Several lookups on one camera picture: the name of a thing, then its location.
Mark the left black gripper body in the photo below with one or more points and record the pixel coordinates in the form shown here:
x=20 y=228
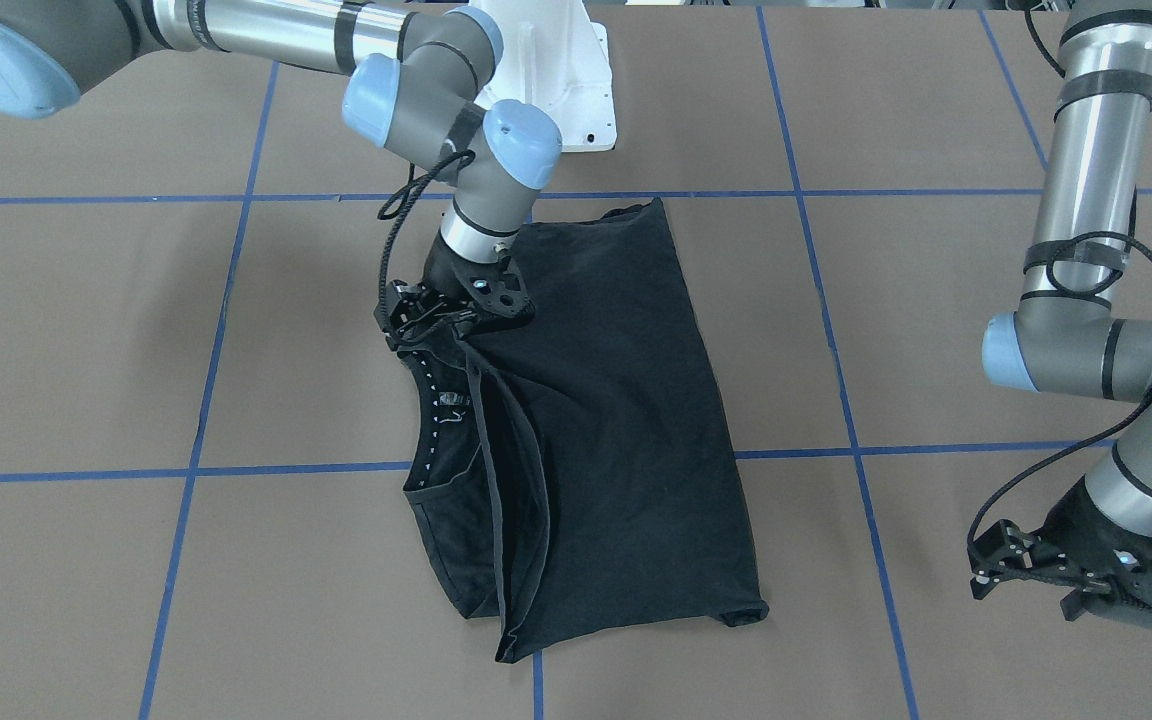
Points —
x=1076 y=523

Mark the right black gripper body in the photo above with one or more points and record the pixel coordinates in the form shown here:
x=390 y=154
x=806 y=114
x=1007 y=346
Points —
x=443 y=272

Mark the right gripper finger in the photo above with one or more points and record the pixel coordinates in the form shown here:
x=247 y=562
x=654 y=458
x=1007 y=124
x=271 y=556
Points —
x=410 y=314

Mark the black graphic t-shirt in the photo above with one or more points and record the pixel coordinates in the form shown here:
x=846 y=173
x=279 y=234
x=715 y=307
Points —
x=576 y=473

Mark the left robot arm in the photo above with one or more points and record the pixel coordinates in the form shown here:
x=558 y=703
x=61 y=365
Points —
x=1083 y=327

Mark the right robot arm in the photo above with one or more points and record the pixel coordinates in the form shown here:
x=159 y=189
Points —
x=413 y=81

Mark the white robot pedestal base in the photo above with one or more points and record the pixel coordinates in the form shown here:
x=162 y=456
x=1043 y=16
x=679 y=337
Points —
x=557 y=59

